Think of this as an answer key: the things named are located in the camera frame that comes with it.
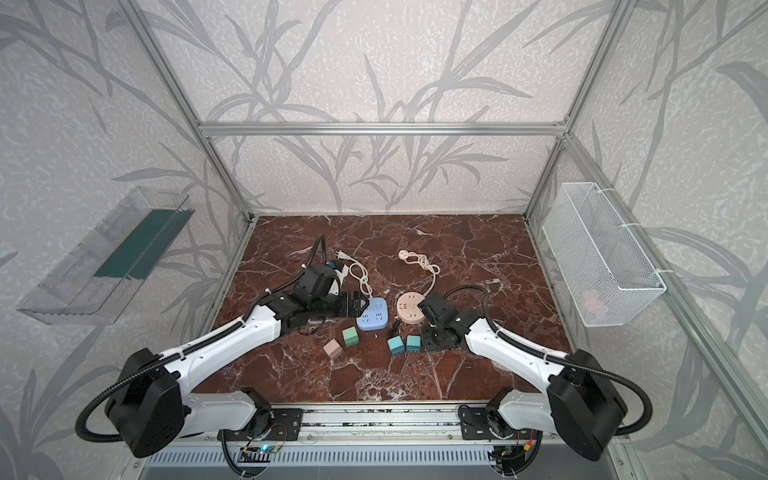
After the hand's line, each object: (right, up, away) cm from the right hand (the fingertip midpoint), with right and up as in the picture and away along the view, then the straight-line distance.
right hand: (429, 330), depth 85 cm
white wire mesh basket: (+35, +17, -23) cm, 46 cm away
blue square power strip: (-16, +2, +5) cm, 17 cm away
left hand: (-19, +11, -3) cm, 22 cm away
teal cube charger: (-10, -4, 0) cm, 10 cm away
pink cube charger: (-28, -5, -1) cm, 28 cm away
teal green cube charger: (-5, -4, 0) cm, 6 cm away
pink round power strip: (-6, +5, +6) cm, 10 cm away
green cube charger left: (-23, -2, +2) cm, 23 cm away
